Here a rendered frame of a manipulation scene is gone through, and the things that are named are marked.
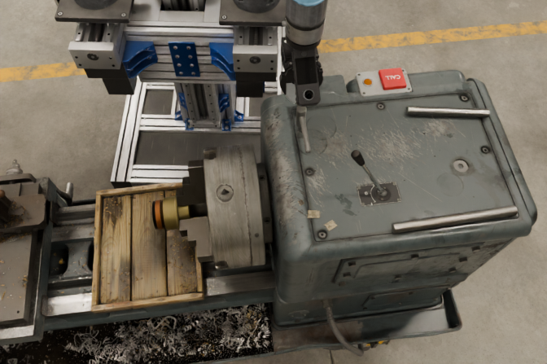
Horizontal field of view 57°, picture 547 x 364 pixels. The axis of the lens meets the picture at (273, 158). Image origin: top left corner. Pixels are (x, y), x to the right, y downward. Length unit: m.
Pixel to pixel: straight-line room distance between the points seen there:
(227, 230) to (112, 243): 0.48
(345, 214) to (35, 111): 2.21
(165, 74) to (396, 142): 0.94
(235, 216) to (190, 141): 1.32
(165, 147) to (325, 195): 1.42
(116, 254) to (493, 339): 1.68
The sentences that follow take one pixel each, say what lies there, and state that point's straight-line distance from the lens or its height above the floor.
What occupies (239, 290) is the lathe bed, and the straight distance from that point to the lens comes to 1.46.
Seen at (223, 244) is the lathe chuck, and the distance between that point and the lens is 1.19.
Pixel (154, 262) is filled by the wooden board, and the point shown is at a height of 0.88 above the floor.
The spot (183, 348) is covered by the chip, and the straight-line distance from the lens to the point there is 1.73.
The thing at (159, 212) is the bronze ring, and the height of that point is 1.12.
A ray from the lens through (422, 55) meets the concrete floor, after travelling 3.16.
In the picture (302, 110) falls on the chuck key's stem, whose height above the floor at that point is 1.37.
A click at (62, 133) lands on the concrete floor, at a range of 2.89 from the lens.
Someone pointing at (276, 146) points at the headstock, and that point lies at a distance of 1.21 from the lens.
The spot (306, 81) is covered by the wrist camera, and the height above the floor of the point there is 1.49.
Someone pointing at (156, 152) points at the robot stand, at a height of 0.21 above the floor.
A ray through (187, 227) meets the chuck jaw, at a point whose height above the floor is 1.10.
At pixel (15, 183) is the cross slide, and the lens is 1.65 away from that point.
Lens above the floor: 2.28
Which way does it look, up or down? 61 degrees down
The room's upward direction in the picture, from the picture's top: 2 degrees clockwise
